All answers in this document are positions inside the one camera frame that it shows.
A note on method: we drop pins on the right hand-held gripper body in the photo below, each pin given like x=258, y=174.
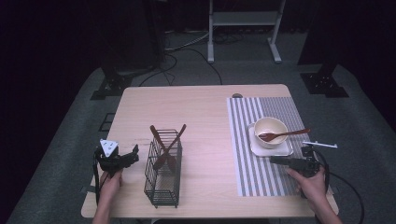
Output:
x=303, y=165

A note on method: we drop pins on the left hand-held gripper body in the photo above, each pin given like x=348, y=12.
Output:
x=109, y=158

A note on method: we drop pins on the brown wooden spoon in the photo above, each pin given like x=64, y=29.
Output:
x=292, y=132

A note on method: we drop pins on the cream bowl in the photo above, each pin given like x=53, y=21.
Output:
x=271, y=124

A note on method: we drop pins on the person's right hand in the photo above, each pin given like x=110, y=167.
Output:
x=309, y=186

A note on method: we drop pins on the person's left hand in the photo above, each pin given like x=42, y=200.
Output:
x=111, y=186

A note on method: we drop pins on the white square plate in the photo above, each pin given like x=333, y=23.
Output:
x=274, y=152

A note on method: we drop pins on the dark wooden spoon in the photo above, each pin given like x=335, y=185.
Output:
x=180, y=132
x=155, y=135

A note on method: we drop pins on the striped woven placemat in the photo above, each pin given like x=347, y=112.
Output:
x=249, y=174

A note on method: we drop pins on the black metal stand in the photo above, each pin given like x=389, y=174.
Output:
x=109, y=87
x=323, y=84

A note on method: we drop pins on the round table grommet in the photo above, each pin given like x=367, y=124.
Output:
x=237, y=95

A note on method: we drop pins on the black square floor frame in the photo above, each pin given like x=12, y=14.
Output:
x=107, y=129

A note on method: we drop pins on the white metal desk frame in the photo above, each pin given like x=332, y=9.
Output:
x=243, y=18

